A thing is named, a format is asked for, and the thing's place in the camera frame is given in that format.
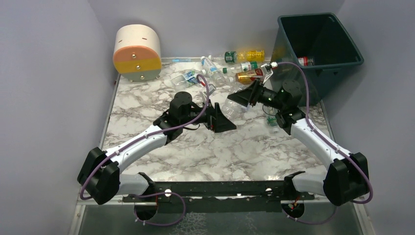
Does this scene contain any crushed clear bottle blue-green label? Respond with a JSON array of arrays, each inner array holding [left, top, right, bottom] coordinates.
[[170, 70, 204, 90]]

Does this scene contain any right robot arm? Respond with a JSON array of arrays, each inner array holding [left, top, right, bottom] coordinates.
[[228, 79, 373, 206]]

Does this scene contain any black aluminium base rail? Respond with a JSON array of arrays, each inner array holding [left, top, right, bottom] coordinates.
[[76, 180, 365, 213]]

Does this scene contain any dark green plastic bin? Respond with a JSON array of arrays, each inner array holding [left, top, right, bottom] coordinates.
[[270, 13, 364, 106]]

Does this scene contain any large clear bottle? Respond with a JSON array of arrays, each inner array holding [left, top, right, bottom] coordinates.
[[222, 85, 247, 120]]

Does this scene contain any green tea bottle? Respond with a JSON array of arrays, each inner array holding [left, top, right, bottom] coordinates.
[[266, 114, 279, 133]]

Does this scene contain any clear bottle red label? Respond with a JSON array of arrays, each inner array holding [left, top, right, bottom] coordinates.
[[298, 56, 315, 66]]

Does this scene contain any yellow bottle green label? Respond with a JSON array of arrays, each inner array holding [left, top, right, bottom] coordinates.
[[224, 50, 265, 64]]

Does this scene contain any amber tea bottle red label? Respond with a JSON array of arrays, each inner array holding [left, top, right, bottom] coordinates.
[[235, 69, 264, 85]]

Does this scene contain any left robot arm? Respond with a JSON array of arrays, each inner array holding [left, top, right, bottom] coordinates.
[[77, 92, 236, 205]]

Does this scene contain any round pastel drawer cabinet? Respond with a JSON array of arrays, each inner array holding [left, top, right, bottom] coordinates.
[[113, 24, 162, 82]]

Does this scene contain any clear bottle green cap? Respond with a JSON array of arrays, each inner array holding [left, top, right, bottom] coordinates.
[[222, 61, 258, 74]]

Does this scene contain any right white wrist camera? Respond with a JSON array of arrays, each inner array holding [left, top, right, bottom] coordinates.
[[260, 62, 278, 84]]

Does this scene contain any tall clear bottle blue label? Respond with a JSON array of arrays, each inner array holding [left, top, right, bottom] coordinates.
[[201, 56, 226, 86]]

